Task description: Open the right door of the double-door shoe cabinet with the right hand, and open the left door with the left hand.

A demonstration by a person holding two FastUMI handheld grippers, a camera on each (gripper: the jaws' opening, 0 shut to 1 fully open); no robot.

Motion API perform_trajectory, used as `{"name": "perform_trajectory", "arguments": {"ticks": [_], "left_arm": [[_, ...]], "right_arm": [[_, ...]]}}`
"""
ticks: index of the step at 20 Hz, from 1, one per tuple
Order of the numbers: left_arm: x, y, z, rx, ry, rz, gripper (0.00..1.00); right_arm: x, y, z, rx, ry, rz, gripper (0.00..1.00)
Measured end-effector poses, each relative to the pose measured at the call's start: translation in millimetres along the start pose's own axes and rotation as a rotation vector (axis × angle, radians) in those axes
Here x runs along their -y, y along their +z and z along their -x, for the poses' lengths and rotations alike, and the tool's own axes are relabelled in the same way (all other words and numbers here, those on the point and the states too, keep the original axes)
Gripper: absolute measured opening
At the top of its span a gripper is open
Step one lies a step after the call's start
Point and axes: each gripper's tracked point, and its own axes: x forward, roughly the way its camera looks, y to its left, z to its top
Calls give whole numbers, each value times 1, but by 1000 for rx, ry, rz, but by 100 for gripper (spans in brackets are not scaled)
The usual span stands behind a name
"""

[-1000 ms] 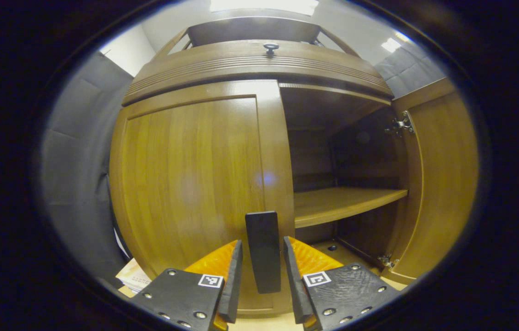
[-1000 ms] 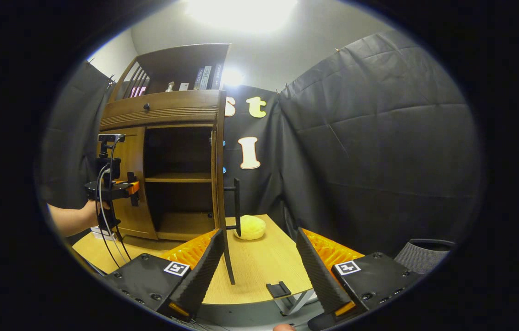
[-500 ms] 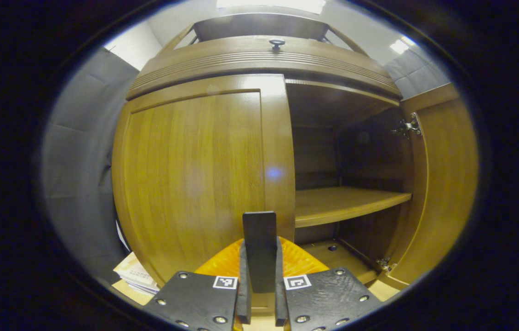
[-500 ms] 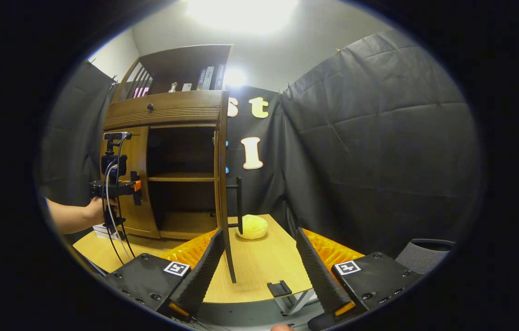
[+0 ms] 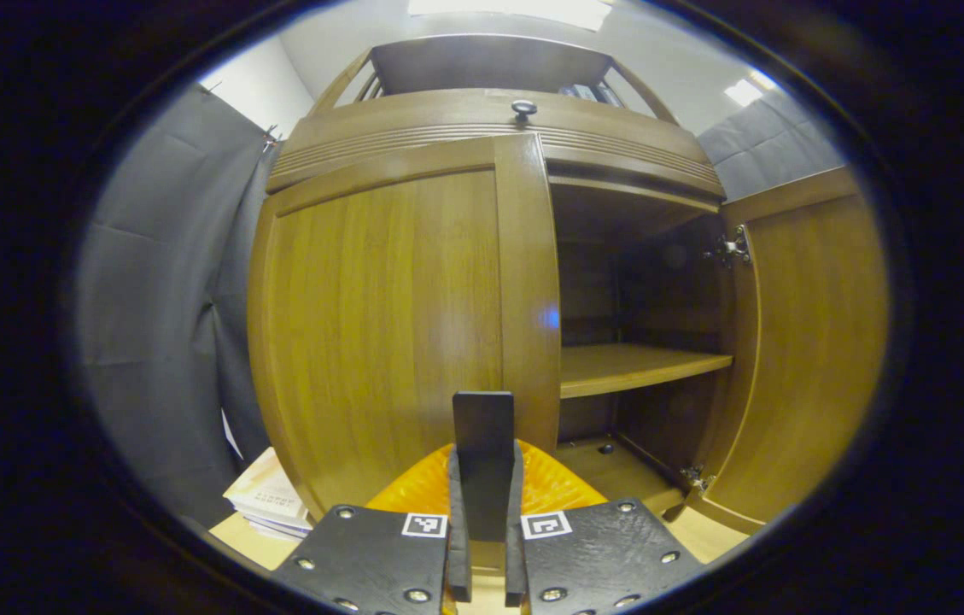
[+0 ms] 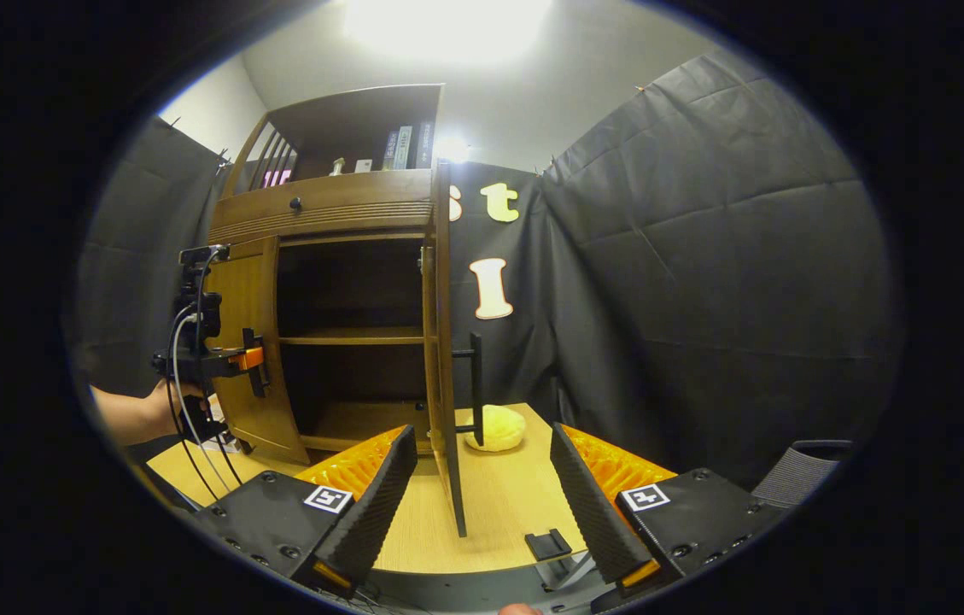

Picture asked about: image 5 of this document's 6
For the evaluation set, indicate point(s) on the thin white book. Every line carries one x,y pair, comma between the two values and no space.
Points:
277,523
281,533

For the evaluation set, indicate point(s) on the wooden inner shelf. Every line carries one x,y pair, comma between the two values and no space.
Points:
627,367

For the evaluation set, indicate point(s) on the wooden shoe cabinet door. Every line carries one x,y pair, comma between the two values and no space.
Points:
815,342
379,325

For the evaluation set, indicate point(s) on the blue-grey book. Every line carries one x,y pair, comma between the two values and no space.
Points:
577,90

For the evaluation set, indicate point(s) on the black backdrop cloth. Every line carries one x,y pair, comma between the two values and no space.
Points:
157,299

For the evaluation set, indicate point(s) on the small ceiling light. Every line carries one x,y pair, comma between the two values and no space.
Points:
748,90

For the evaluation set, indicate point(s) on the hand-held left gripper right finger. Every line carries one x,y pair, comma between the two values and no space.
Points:
514,564

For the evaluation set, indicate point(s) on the wooden double-door shoe cabinet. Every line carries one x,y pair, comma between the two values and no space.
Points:
661,290

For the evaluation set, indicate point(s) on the wooden cabinet drawer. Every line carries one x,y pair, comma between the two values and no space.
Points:
413,120

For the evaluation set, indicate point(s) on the metal door hinge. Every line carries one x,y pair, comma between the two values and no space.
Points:
729,248
693,476

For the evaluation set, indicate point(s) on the pale paperback book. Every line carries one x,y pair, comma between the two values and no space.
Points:
264,491

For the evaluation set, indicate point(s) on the large ceiling light panel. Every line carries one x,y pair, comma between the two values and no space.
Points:
516,10

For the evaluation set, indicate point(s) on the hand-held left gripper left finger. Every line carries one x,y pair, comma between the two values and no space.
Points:
458,555

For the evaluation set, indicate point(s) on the black drawer knob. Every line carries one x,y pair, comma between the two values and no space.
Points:
523,109

